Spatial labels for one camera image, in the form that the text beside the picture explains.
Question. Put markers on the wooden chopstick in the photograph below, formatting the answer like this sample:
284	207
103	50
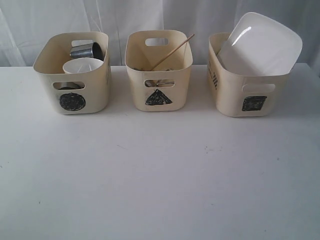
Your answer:
171	53

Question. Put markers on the white ceramic bowl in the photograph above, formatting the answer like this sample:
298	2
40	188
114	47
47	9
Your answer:
81	65

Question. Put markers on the white square plate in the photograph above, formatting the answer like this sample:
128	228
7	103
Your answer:
260	46

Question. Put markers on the steel fork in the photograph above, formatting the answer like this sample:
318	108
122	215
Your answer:
159	83

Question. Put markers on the cream bin with triangle mark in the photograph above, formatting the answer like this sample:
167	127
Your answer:
143	50

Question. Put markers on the cream bin with square mark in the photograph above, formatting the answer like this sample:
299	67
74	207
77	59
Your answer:
240	95

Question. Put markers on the cream bin with circle mark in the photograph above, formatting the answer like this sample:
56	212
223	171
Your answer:
94	95

